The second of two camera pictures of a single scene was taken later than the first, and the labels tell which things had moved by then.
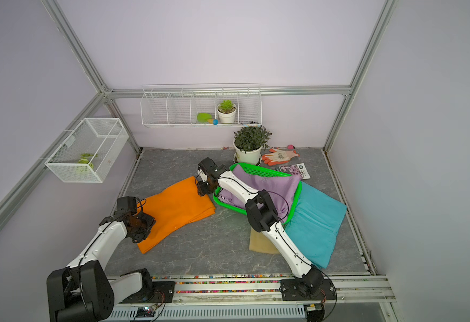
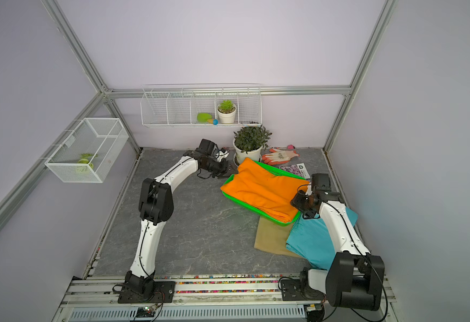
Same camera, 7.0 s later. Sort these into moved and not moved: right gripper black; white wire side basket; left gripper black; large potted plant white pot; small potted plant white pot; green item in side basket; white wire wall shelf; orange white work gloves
Moved: right gripper black; left gripper black
Not moved: white wire side basket; large potted plant white pot; white wire wall shelf; green item in side basket; small potted plant white pot; orange white work gloves
